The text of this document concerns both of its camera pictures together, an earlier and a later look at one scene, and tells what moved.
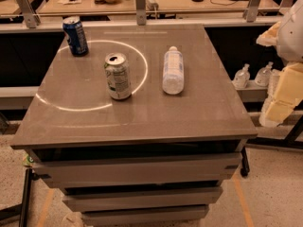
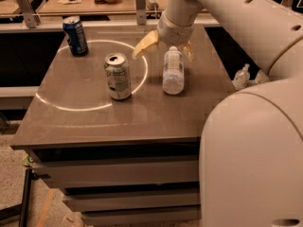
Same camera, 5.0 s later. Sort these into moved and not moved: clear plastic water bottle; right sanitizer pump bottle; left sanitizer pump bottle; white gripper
Moved: white gripper
Not moved: left sanitizer pump bottle; clear plastic water bottle; right sanitizer pump bottle
